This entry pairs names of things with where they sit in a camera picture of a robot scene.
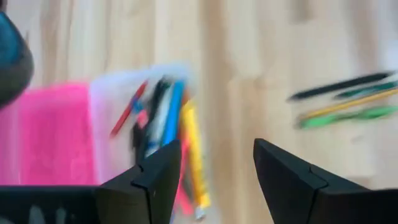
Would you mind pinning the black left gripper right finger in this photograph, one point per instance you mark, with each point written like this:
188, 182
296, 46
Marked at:
311, 202

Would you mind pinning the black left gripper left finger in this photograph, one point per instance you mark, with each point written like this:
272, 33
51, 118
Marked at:
140, 202

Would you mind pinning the pink highlighter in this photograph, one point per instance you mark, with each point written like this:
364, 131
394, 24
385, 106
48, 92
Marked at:
185, 199

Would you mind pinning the clear plastic supply box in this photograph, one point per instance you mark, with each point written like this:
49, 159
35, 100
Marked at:
109, 155

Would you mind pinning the yellow highlighter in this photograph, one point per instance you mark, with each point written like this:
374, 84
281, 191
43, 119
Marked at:
194, 140

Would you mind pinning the red pen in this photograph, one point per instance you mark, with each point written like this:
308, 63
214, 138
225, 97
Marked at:
127, 110

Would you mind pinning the light green pen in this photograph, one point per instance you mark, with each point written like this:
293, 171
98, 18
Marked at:
351, 116

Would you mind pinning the teal blue pen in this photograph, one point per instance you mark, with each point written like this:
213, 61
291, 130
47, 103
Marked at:
174, 109

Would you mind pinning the black pen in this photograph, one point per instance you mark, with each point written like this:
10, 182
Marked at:
342, 84
155, 99

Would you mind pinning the yellow pencil green band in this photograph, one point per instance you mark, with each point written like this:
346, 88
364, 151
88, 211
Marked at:
348, 104

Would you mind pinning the pink plastic box lid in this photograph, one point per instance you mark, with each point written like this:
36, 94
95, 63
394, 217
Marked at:
53, 140

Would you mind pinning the dark green pen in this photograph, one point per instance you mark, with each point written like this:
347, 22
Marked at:
367, 91

